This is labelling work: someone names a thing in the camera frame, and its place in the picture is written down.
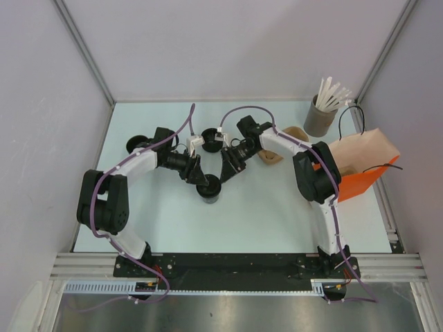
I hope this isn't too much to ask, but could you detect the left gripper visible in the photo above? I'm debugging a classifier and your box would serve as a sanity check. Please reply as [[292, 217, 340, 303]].
[[161, 148, 208, 186]]

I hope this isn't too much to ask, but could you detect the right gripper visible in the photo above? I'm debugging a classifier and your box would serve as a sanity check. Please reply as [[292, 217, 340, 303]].
[[220, 141, 260, 184]]

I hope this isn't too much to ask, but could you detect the black plastic cup lid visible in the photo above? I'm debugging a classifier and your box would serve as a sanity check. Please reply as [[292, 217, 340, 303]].
[[195, 175, 223, 197]]

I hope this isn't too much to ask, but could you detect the dark takeout coffee cup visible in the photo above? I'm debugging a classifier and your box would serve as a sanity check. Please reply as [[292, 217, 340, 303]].
[[195, 175, 223, 205]]

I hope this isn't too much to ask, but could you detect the orange paper bag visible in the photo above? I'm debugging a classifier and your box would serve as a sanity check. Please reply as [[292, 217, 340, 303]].
[[329, 128, 400, 203]]

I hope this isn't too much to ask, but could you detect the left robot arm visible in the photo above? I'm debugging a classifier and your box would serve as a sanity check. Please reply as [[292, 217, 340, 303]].
[[76, 127, 209, 277]]

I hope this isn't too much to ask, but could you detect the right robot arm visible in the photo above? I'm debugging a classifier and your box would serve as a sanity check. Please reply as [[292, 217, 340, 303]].
[[220, 116, 360, 279]]

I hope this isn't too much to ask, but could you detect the grey straw holder cup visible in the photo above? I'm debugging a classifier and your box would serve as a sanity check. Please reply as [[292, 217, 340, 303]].
[[303, 95, 338, 138]]

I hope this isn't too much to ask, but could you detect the white straws bundle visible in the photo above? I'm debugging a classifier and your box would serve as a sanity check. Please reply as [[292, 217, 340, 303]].
[[314, 77, 352, 113]]

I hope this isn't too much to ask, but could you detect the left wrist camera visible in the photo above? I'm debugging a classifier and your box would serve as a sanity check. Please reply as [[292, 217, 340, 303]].
[[186, 135, 205, 156]]

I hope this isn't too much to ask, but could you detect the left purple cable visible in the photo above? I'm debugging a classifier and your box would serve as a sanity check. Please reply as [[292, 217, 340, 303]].
[[69, 102, 195, 314]]

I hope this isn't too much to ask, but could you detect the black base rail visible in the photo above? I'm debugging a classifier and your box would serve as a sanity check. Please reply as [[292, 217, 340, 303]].
[[114, 252, 361, 291]]

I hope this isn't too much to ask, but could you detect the white cable duct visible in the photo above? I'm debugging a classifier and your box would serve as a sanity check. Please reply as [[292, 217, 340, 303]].
[[65, 279, 328, 297]]

